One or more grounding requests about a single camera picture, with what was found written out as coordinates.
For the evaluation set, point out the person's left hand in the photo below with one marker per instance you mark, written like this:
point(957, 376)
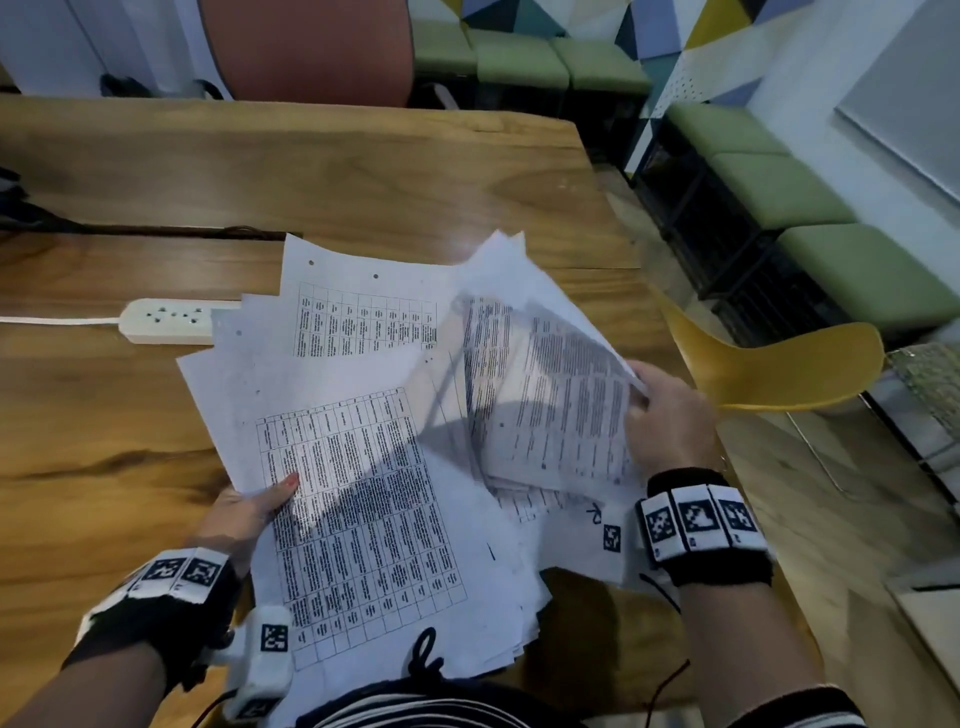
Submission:
point(232, 525)

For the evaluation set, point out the person's right hand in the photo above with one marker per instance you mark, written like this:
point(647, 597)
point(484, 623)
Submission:
point(675, 431)

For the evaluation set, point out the person's left thumb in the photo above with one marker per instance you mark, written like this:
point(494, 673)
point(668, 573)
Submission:
point(279, 491)

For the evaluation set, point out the person's right thumb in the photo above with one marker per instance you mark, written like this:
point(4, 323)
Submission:
point(642, 379)

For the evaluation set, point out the pile of printed paper sheets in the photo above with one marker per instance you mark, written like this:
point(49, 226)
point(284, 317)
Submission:
point(360, 465)

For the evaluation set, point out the bundle of lifted printed pages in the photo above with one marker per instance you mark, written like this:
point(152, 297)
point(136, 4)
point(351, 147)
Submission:
point(555, 405)

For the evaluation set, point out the person's left forearm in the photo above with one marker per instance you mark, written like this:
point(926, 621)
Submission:
point(90, 690)

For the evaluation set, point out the person's right forearm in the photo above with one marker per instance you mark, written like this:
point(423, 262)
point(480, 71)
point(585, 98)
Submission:
point(742, 645)

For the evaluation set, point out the yellow plastic chair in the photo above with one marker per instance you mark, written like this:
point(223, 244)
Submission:
point(780, 367)

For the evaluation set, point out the black wristband with marker tags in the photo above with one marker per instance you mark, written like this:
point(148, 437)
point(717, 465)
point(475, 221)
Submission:
point(705, 525)
point(157, 607)

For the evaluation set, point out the white power strip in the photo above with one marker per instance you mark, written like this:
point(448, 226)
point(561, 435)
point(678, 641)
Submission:
point(165, 321)

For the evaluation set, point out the row of green cushioned stools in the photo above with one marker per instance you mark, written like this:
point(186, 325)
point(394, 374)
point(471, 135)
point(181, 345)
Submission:
point(780, 191)

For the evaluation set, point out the striped shirt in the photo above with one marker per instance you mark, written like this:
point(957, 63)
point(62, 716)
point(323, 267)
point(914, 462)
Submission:
point(442, 705)

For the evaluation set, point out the glass side table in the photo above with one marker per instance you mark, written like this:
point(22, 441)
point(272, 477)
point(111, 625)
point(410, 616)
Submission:
point(926, 390)

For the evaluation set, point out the white flat board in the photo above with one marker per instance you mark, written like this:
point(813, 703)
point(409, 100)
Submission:
point(930, 619)

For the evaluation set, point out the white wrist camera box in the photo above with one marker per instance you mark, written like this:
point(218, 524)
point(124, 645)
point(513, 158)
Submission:
point(611, 538)
point(262, 660)

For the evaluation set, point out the grey wall panel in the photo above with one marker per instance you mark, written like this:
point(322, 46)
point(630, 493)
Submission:
point(911, 97)

